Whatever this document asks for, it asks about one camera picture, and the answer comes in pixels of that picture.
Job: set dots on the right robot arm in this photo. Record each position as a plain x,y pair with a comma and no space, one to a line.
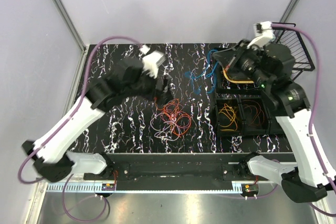
270,68

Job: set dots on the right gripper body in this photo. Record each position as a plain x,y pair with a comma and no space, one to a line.
241,50

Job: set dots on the black bin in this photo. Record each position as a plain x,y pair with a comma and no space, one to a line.
255,116
229,119
274,126

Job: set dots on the black bin middle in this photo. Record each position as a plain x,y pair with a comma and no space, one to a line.
255,116

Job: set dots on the black tray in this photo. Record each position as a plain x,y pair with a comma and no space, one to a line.
223,86

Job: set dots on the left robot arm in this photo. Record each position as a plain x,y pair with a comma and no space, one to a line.
130,78

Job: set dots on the black bin right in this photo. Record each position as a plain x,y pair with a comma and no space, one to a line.
274,126

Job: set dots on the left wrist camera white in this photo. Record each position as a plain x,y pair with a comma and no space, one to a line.
151,61

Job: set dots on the left aluminium frame post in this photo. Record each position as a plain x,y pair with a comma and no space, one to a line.
70,25

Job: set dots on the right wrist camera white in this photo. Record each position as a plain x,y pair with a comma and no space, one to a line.
263,34

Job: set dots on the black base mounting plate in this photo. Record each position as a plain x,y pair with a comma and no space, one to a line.
134,165

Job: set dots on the aluminium rail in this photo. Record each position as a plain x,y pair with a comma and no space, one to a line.
155,185

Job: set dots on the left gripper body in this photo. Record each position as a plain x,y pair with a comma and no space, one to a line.
160,95

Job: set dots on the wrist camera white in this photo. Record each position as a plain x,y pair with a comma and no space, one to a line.
151,61
263,34

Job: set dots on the floral black cushion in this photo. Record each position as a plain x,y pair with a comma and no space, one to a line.
236,77

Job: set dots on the black marble pattern mat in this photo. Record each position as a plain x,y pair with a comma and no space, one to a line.
186,125

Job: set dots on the black wire dish rack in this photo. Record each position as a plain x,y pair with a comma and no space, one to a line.
293,40

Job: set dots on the black bin left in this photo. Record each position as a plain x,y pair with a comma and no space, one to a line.
229,119

